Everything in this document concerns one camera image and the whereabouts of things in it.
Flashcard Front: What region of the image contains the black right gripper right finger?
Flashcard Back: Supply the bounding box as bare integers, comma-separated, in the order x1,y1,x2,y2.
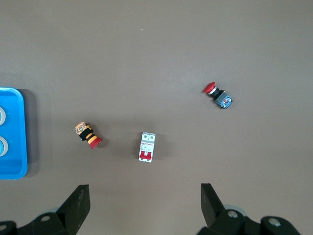
197,183,264,235

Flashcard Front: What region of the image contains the blue plastic tray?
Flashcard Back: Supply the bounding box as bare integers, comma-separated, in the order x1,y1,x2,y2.
0,87,28,180

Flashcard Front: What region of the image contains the yellow red emergency stop button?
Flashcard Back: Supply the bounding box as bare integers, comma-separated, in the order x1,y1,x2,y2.
74,121,103,150

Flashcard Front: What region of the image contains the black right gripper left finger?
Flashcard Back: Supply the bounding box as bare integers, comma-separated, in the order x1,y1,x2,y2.
16,185,91,235

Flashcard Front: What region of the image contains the brown table mat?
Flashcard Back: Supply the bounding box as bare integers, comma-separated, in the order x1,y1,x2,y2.
0,0,313,235

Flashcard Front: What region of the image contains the red mushroom push button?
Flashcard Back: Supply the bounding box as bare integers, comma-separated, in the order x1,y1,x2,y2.
201,81,234,110

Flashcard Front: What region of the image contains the white circuit breaker red switch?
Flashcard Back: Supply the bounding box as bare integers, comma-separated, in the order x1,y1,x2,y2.
138,132,157,164

